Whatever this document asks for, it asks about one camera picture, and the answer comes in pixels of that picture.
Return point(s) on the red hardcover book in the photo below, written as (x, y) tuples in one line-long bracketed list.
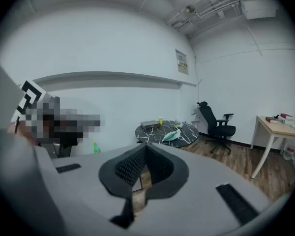
[(271, 119)]

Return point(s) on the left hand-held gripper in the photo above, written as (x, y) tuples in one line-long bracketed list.
[(27, 97)]

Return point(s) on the artificial flower bouquet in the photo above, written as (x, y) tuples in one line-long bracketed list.
[(178, 125)]

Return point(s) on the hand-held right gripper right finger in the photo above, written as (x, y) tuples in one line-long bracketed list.
[(199, 181)]

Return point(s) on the black office chair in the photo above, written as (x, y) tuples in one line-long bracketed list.
[(217, 129)]

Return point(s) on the grey flat box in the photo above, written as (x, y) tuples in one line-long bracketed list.
[(150, 124)]

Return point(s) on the white ceiling air conditioner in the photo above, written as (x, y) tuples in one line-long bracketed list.
[(256, 2)]

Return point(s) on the grey wall ledge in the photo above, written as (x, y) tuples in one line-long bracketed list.
[(113, 79)]

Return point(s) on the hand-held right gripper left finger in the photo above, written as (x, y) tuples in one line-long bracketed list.
[(88, 181)]

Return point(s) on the yellow paper cup white lid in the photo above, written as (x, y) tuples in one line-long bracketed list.
[(160, 120)]

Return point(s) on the light wooden desk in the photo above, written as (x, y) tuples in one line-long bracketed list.
[(275, 129)]

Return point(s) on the clear water jug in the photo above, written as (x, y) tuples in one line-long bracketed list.
[(288, 152)]

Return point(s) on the stack of red white books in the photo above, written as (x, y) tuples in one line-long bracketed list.
[(286, 118)]

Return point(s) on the green plastic bottle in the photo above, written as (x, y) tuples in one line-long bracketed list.
[(96, 148)]

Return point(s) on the wall poster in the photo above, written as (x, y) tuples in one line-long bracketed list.
[(182, 62)]

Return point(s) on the person's left forearm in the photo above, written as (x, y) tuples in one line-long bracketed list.
[(20, 134)]

